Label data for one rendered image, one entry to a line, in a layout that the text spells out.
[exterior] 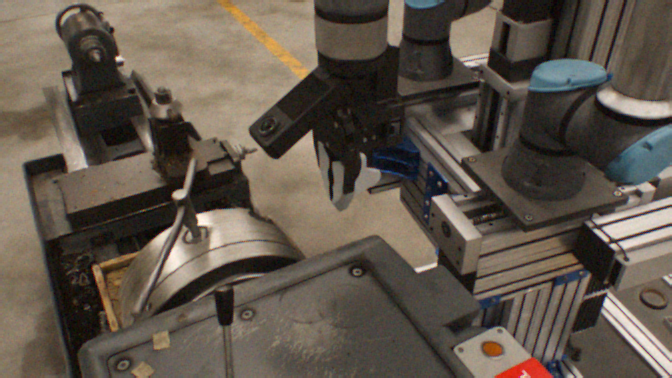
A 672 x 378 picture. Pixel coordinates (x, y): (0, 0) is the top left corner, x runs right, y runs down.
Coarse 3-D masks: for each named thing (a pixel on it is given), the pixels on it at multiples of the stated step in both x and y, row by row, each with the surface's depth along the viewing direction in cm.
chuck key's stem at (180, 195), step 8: (176, 192) 86; (184, 192) 86; (176, 200) 85; (184, 200) 86; (192, 208) 88; (192, 216) 88; (184, 224) 89; (192, 224) 89; (192, 232) 90; (200, 232) 92
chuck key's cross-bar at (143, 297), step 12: (192, 168) 92; (192, 180) 91; (180, 216) 84; (180, 228) 83; (168, 240) 79; (168, 252) 77; (156, 264) 74; (156, 276) 72; (144, 288) 70; (144, 300) 68; (132, 312) 66
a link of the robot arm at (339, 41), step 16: (384, 16) 59; (320, 32) 60; (336, 32) 59; (352, 32) 58; (368, 32) 59; (384, 32) 60; (320, 48) 61; (336, 48) 60; (352, 48) 59; (368, 48) 60; (384, 48) 62
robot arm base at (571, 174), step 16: (512, 144) 116; (528, 144) 108; (512, 160) 112; (528, 160) 109; (544, 160) 107; (560, 160) 106; (576, 160) 108; (512, 176) 112; (528, 176) 109; (544, 176) 109; (560, 176) 108; (576, 176) 109; (528, 192) 110; (544, 192) 109; (560, 192) 109; (576, 192) 111
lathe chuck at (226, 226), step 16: (208, 224) 93; (224, 224) 93; (240, 224) 94; (256, 224) 96; (272, 224) 100; (160, 240) 93; (176, 240) 91; (208, 240) 90; (224, 240) 90; (240, 240) 91; (256, 240) 92; (272, 240) 94; (288, 240) 99; (144, 256) 92; (176, 256) 89; (192, 256) 88; (304, 256) 99; (128, 272) 94; (144, 272) 91; (128, 288) 92; (128, 304) 91; (128, 320) 91
